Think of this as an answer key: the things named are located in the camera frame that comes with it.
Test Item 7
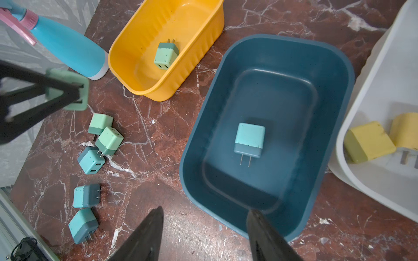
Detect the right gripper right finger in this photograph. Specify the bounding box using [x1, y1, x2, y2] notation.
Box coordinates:
[246, 209, 303, 261]

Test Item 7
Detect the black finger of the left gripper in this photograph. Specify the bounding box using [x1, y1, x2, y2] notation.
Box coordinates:
[0, 60, 84, 146]

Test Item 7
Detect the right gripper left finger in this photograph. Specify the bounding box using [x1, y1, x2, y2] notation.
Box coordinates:
[108, 206, 164, 261]

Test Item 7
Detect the green plug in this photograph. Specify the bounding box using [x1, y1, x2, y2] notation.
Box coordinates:
[153, 39, 180, 70]
[88, 113, 114, 136]
[45, 69, 90, 111]
[95, 127, 124, 156]

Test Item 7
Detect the teal plug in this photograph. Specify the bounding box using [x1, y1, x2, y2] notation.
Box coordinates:
[77, 146, 106, 175]
[69, 208, 99, 244]
[73, 184, 101, 208]
[234, 122, 266, 167]

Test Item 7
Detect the yellow plug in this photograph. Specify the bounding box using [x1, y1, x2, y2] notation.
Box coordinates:
[389, 112, 418, 169]
[344, 121, 396, 164]

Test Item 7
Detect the dark teal storage box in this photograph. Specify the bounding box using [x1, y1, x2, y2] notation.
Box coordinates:
[180, 34, 356, 241]

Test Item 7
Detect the white plastic storage box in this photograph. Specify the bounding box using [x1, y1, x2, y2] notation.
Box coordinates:
[328, 1, 418, 221]

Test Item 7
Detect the yellow plastic storage box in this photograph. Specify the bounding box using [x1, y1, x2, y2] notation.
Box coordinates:
[108, 1, 224, 102]

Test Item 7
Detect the teal plug bottom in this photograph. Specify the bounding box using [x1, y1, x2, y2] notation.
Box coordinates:
[69, 208, 99, 244]

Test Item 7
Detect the teal spray bottle pink trigger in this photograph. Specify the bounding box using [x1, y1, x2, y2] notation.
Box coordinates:
[1, 1, 109, 80]

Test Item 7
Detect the aluminium front rail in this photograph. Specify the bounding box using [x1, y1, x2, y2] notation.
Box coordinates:
[1, 189, 59, 261]

